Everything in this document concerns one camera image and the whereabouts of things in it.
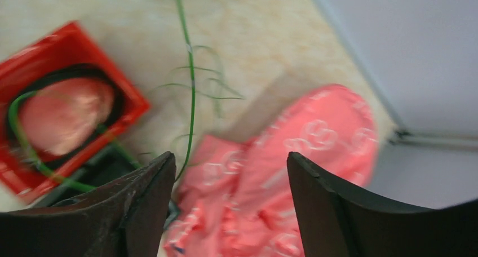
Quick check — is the red plastic bin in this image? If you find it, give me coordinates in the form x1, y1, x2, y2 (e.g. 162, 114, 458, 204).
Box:
1, 21, 150, 205

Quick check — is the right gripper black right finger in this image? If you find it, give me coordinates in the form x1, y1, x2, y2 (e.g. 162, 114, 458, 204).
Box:
287, 152, 477, 256

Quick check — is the thin green cable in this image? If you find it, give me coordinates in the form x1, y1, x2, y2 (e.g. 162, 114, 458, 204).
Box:
7, 0, 245, 193

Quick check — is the pink patterned cloth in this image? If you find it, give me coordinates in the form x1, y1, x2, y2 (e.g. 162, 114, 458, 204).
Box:
163, 85, 378, 256

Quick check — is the black cable coil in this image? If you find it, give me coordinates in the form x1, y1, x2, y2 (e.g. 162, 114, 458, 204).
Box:
5, 64, 126, 170

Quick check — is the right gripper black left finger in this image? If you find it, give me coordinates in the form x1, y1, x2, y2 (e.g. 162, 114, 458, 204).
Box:
1, 152, 176, 256

